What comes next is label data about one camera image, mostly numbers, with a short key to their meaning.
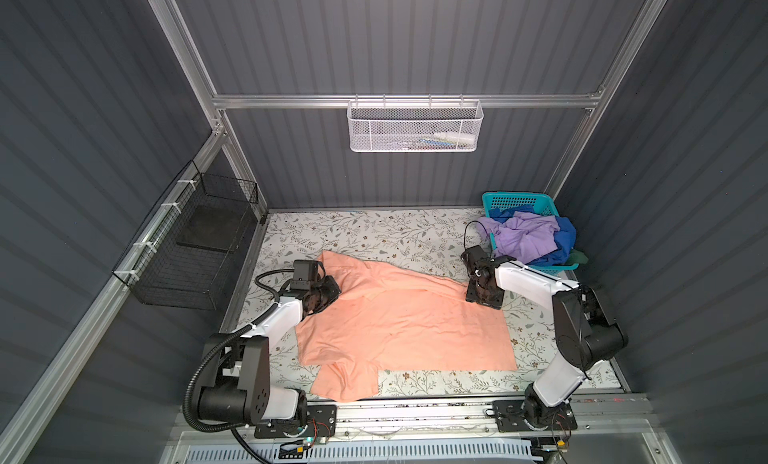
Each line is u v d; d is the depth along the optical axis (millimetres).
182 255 726
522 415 718
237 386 428
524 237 936
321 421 727
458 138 864
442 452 771
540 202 1121
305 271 717
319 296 769
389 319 919
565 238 953
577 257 915
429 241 1119
